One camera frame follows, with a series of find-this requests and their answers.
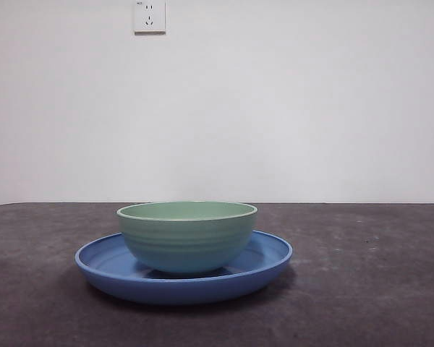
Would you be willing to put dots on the green ribbed bowl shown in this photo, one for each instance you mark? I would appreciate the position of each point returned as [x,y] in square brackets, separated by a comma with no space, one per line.
[188,242]

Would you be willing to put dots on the blue round plate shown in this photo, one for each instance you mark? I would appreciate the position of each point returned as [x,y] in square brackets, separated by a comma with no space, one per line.
[184,291]

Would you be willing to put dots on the white wall socket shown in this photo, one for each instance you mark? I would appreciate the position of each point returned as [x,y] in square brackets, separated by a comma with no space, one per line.
[149,18]

